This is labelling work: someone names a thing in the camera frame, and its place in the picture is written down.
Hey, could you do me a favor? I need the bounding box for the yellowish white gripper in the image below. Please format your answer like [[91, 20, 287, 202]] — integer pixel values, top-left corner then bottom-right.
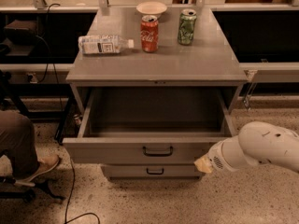
[[194, 141, 230, 174]]

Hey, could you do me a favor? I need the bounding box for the grey metal drawer cabinet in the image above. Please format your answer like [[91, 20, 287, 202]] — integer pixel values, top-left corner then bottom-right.
[[65, 5, 249, 182]]

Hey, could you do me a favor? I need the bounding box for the clear plastic water bottle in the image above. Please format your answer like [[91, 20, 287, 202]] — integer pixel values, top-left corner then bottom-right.
[[78, 35, 135, 55]]

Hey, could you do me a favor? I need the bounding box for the grey top drawer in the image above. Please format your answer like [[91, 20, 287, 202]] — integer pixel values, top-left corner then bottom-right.
[[64, 87, 235, 165]]

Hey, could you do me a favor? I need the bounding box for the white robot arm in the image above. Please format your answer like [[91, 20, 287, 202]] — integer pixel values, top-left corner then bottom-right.
[[194, 121, 299, 174]]

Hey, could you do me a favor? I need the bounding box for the grey bottom drawer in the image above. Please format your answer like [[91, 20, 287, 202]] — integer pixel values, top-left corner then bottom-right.
[[101, 165, 203, 179]]

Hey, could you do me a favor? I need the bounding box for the person's leg in trousers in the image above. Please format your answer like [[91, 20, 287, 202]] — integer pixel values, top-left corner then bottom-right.
[[0, 111, 39, 179]]

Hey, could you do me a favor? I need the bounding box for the black hanging cable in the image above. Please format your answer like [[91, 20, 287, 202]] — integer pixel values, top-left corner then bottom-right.
[[36, 3, 64, 110]]

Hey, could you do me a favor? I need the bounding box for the dark box on shelf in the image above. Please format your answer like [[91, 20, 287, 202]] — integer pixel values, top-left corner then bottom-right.
[[4, 20, 37, 45]]

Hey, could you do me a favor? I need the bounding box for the black office chair base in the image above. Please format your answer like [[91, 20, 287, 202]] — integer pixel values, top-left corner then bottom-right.
[[0, 176, 64, 203]]

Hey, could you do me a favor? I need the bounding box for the green soda can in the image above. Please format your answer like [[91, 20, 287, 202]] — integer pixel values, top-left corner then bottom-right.
[[178, 8, 197, 45]]

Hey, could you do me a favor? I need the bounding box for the red coca-cola can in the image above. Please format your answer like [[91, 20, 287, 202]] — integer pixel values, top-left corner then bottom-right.
[[140, 15, 158, 52]]

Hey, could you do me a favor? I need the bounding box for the grey drawer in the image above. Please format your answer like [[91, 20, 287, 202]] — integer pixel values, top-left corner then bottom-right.
[[101, 165, 203, 179], [64, 87, 235, 165]]

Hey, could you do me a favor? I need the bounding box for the white ceramic bowl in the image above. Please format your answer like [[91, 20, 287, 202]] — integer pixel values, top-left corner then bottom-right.
[[136, 2, 167, 18]]

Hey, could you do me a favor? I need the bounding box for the black bottom drawer handle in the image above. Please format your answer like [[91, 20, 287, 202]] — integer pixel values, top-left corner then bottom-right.
[[146, 168, 164, 175]]

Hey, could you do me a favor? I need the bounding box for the tan shoe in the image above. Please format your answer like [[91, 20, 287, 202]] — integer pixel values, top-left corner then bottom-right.
[[22, 154, 60, 182]]

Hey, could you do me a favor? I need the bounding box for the black floor cable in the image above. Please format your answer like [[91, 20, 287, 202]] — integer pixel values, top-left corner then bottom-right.
[[64, 159, 102, 224]]

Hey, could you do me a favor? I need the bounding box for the black drawer handle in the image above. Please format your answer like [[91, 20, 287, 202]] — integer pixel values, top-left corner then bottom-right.
[[146, 168, 164, 175], [142, 147, 174, 157]]

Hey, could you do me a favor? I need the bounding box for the black top drawer handle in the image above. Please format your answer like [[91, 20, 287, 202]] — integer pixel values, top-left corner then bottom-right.
[[142, 147, 174, 157]]

